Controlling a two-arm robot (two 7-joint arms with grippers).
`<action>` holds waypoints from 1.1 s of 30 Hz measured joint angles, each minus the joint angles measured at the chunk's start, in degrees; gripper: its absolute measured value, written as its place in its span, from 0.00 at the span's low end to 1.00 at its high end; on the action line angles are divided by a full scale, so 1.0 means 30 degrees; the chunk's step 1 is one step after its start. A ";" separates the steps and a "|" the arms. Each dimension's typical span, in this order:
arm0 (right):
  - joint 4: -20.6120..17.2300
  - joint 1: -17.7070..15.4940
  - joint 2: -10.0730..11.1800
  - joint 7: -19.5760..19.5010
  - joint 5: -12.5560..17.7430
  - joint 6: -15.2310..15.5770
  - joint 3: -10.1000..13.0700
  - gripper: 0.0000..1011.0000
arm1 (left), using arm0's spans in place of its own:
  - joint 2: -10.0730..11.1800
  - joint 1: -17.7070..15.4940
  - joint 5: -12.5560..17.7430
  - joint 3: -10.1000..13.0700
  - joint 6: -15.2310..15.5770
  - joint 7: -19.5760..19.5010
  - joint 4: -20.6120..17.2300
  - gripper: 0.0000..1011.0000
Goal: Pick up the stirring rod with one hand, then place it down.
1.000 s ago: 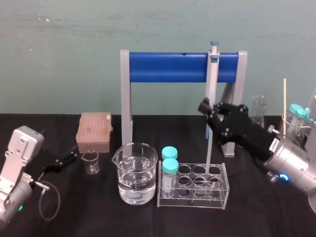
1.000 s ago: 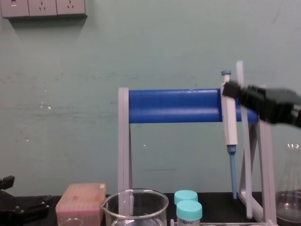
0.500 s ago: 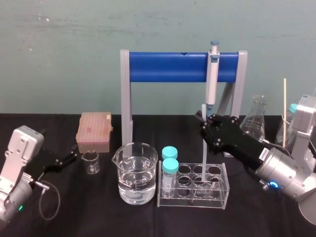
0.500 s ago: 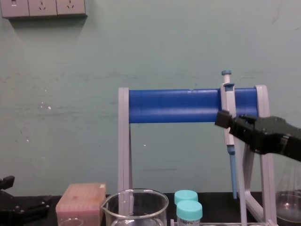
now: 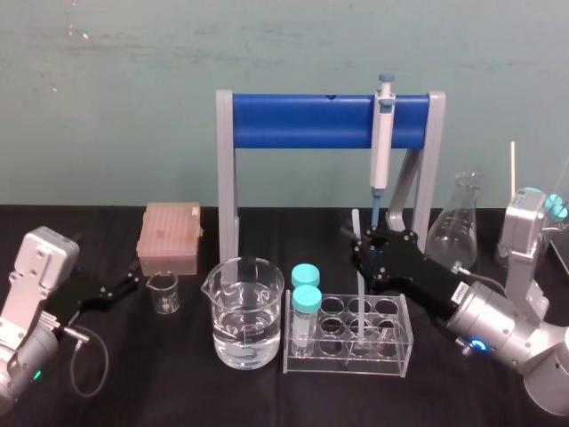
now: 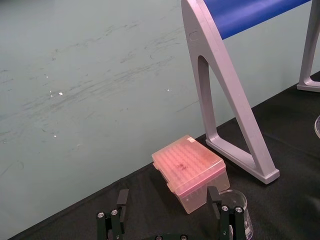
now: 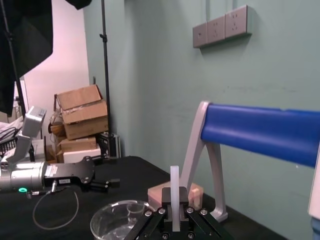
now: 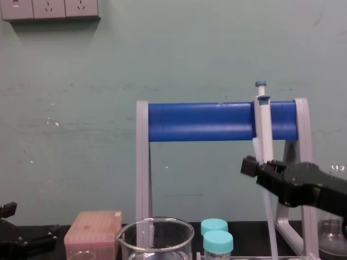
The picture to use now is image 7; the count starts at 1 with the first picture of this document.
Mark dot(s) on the grey wall socket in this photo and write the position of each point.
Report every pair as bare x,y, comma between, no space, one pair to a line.
236,23
200,37
216,30

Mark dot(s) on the small cardboard box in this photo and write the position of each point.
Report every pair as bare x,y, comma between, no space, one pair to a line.
77,144

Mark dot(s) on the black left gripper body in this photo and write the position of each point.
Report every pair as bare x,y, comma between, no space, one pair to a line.
72,173

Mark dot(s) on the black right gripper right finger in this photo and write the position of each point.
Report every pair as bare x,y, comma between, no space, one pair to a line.
200,222

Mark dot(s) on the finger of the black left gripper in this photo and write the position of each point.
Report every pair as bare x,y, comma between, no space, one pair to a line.
102,186

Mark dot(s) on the pink foam block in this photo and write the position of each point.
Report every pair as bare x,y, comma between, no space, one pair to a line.
156,195

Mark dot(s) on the large open cardboard box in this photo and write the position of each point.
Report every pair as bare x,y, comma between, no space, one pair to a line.
85,117

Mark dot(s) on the black light stand pole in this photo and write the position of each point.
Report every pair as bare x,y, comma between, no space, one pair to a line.
106,75

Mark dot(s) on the black softbox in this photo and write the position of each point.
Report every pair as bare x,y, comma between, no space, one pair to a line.
22,45

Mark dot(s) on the black table cloth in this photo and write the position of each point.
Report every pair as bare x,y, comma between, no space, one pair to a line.
125,180

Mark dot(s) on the blue cylinder roll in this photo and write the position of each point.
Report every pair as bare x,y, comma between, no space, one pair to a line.
262,132

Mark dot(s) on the clear glass beaker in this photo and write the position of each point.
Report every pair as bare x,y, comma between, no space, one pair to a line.
112,220

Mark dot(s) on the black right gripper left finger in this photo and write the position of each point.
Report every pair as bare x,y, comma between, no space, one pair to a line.
152,220

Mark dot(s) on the black equipment case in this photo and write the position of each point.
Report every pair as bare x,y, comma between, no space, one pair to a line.
110,146

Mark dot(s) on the grey plastic stand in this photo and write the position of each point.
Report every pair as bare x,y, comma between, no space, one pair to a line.
192,147

